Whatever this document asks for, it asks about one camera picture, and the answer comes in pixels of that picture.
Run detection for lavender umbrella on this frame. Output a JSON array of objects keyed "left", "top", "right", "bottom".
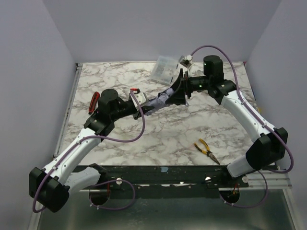
[{"left": 142, "top": 88, "right": 175, "bottom": 116}]

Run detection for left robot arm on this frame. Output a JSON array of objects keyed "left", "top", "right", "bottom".
[{"left": 29, "top": 89, "right": 148, "bottom": 213}]

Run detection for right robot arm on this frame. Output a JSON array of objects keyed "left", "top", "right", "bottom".
[{"left": 165, "top": 55, "right": 288, "bottom": 178}]

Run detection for clear plastic parts box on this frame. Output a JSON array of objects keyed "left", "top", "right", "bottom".
[{"left": 150, "top": 56, "right": 178, "bottom": 85}]

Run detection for red black utility knife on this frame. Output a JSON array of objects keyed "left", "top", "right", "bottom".
[{"left": 88, "top": 92, "right": 100, "bottom": 115}]

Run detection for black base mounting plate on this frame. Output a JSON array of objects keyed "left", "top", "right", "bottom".
[{"left": 88, "top": 164, "right": 248, "bottom": 199}]

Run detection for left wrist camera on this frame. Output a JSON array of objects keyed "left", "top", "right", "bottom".
[{"left": 130, "top": 88, "right": 149, "bottom": 111}]

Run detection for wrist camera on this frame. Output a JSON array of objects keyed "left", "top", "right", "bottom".
[
  {"left": 130, "top": 88, "right": 149, "bottom": 111},
  {"left": 178, "top": 55, "right": 193, "bottom": 70}
]

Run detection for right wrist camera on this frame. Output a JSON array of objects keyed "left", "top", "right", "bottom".
[{"left": 178, "top": 55, "right": 193, "bottom": 70}]

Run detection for yellow handled pliers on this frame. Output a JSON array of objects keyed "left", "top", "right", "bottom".
[{"left": 193, "top": 138, "right": 220, "bottom": 165}]

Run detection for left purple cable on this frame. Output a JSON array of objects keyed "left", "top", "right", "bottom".
[{"left": 32, "top": 88, "right": 146, "bottom": 213}]

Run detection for purple cable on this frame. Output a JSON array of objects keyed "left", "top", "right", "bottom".
[
  {"left": 190, "top": 45, "right": 295, "bottom": 208},
  {"left": 32, "top": 88, "right": 146, "bottom": 213}
]

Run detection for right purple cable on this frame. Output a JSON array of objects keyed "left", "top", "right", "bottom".
[{"left": 190, "top": 45, "right": 295, "bottom": 208}]

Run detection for aluminium extrusion rail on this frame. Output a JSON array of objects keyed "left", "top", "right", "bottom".
[{"left": 247, "top": 171, "right": 292, "bottom": 190}]

